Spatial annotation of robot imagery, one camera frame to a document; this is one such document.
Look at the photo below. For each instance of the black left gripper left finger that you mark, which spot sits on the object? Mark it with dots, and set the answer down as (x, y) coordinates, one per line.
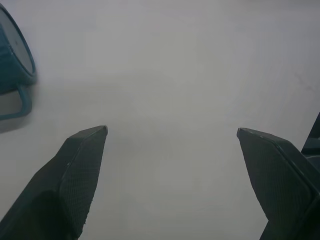
(62, 180)

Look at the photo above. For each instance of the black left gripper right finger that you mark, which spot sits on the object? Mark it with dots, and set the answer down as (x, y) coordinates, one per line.
(277, 175)

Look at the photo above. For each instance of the dark object at table edge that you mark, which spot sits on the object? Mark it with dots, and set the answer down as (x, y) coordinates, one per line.
(312, 142)

